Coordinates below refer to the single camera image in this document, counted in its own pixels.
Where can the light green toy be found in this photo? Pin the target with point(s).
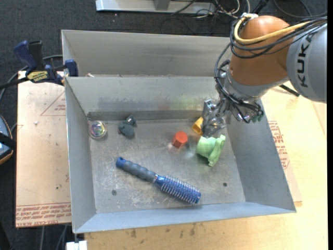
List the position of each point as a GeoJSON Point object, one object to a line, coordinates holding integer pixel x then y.
{"type": "Point", "coordinates": [208, 147]}

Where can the yellow block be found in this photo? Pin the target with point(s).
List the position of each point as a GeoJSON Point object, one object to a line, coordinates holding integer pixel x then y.
{"type": "Point", "coordinates": [197, 126]}

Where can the clear iridescent ball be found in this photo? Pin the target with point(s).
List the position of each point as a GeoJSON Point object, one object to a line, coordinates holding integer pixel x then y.
{"type": "Point", "coordinates": [97, 129]}

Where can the grey metal bin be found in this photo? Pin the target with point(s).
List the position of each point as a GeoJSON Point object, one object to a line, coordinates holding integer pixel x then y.
{"type": "Point", "coordinates": [156, 191]}

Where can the brown cardboard board, red print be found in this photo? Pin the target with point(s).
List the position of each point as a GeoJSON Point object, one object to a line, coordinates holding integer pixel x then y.
{"type": "Point", "coordinates": [41, 165]}

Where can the dark grey toy animal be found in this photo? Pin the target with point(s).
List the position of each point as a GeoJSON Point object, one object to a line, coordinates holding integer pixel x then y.
{"type": "Point", "coordinates": [126, 129]}

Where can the red hexagonal block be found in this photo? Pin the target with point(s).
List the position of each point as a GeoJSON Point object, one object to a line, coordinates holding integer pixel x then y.
{"type": "Point", "coordinates": [180, 139]}

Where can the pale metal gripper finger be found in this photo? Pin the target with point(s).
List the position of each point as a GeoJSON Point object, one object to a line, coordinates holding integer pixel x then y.
{"type": "Point", "coordinates": [208, 132]}
{"type": "Point", "coordinates": [218, 127]}

